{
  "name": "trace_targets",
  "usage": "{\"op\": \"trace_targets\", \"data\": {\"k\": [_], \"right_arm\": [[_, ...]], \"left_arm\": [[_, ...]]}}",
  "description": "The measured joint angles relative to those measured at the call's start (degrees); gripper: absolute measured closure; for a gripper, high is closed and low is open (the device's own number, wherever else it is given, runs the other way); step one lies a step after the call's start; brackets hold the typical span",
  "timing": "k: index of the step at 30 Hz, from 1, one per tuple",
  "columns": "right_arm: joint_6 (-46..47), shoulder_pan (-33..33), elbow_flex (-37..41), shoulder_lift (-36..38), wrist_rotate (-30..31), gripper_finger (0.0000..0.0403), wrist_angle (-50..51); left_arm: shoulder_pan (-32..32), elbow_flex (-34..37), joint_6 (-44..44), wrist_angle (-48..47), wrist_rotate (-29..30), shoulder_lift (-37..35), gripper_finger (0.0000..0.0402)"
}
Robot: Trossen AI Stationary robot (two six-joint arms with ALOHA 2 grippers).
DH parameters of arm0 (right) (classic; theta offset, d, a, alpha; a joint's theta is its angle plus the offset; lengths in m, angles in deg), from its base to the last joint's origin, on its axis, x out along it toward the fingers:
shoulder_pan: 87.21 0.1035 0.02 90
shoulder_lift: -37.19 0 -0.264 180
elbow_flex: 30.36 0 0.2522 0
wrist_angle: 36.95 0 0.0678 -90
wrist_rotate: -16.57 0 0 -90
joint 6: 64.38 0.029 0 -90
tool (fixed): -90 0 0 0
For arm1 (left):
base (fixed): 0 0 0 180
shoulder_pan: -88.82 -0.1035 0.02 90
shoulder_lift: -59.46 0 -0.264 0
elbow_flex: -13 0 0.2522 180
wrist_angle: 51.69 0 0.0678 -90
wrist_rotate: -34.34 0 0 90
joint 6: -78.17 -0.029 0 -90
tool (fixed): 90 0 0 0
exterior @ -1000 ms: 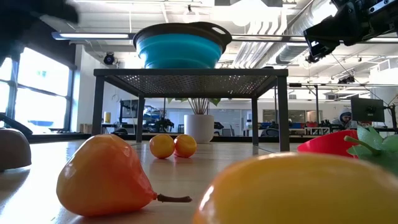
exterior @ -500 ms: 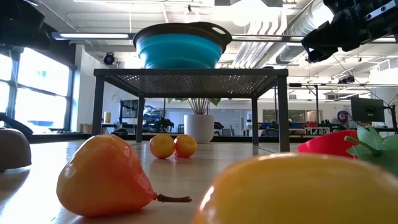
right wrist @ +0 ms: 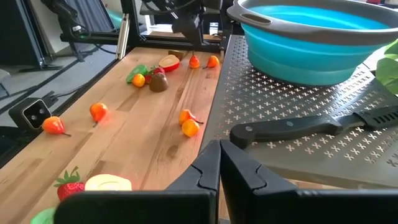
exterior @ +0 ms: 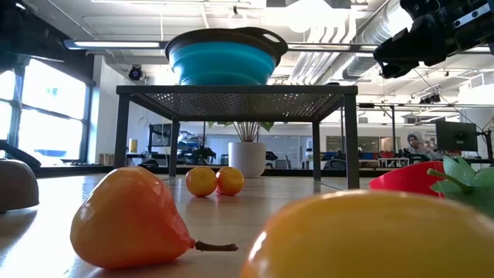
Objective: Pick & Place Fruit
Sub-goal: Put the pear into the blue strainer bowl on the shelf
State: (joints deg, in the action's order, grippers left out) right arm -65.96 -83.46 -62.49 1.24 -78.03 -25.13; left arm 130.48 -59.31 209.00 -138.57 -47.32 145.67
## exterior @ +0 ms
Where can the person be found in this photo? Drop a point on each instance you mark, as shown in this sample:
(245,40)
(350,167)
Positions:
(416,143)

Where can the green plant in white pot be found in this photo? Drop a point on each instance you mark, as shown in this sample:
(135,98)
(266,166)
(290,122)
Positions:
(247,159)

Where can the blue collapsible colander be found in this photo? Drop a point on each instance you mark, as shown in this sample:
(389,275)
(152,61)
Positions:
(224,63)

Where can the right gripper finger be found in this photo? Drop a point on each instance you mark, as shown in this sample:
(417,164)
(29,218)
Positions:
(413,42)

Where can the orange toy peach, brown stem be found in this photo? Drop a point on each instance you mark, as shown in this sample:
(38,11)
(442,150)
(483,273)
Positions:
(127,216)

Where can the black background robot arm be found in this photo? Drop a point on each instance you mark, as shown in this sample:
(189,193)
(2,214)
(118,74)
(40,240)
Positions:
(202,154)

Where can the black monitor on arm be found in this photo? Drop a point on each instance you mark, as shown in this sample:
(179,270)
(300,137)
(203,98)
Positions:
(158,135)

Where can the ceiling light rail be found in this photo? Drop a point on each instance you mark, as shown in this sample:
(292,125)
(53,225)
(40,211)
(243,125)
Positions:
(328,48)

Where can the yellow cylinder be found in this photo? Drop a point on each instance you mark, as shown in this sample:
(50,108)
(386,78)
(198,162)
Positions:
(133,145)

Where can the long ceiling light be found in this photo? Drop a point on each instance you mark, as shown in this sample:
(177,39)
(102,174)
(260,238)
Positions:
(116,44)

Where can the red toy strawberry, green leaves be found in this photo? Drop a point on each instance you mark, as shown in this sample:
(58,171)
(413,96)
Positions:
(463,177)

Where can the black curved tube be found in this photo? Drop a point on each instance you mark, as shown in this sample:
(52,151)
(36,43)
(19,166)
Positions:
(23,153)

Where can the red apple half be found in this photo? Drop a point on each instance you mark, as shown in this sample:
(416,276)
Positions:
(405,179)

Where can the black ceiling-mounted camera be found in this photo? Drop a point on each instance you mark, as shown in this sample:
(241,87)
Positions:
(135,72)

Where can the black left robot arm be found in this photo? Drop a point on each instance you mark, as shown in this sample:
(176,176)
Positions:
(19,27)

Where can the black aluminium rig frame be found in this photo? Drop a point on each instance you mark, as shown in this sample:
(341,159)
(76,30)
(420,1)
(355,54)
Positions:
(77,170)

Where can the dark brown toy fruit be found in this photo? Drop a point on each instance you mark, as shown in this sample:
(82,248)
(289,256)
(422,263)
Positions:
(17,187)

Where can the grey perforated metal stand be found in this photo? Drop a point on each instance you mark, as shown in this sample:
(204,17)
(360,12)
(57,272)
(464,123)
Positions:
(239,90)

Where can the small orange toy fruit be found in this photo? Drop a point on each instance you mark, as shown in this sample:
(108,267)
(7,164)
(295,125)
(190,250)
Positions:
(231,180)
(201,181)

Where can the round wall clock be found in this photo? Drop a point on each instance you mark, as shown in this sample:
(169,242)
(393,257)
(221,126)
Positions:
(143,121)

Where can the black computer monitor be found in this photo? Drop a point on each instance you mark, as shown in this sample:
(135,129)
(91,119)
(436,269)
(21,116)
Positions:
(456,136)

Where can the silver ventilation duct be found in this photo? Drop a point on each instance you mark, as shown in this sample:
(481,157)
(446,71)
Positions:
(359,38)

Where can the large window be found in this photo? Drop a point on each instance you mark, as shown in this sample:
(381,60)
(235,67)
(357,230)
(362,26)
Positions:
(50,116)

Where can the orange-yellow toy pear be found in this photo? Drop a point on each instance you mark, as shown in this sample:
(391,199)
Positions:
(370,239)

